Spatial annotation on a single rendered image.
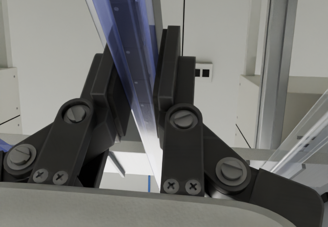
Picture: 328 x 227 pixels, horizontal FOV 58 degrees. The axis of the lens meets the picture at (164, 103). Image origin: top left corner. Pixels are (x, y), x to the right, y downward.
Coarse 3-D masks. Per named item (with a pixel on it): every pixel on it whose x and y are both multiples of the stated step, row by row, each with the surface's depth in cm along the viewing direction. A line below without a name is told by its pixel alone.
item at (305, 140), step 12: (324, 96) 13; (312, 108) 14; (324, 108) 13; (312, 120) 14; (324, 120) 13; (300, 132) 16; (312, 132) 15; (324, 132) 14; (288, 144) 18; (300, 144) 16; (312, 144) 16; (324, 144) 16; (276, 156) 20; (288, 156) 18; (300, 156) 18; (264, 168) 23; (276, 168) 20; (288, 168) 20
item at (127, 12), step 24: (96, 0) 8; (120, 0) 8; (144, 0) 8; (120, 24) 8; (144, 24) 8; (120, 48) 9; (144, 48) 9; (120, 72) 10; (144, 72) 10; (144, 96) 12; (144, 120) 14; (144, 144) 17
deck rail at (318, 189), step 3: (327, 144) 38; (321, 147) 39; (324, 147) 38; (327, 147) 38; (318, 150) 40; (321, 150) 39; (324, 150) 38; (327, 150) 38; (309, 186) 42; (312, 186) 41; (321, 186) 40; (324, 186) 40; (327, 186) 40; (315, 189) 41; (318, 189) 41; (321, 189) 41; (324, 189) 41; (327, 189) 41; (318, 192) 42; (321, 192) 42
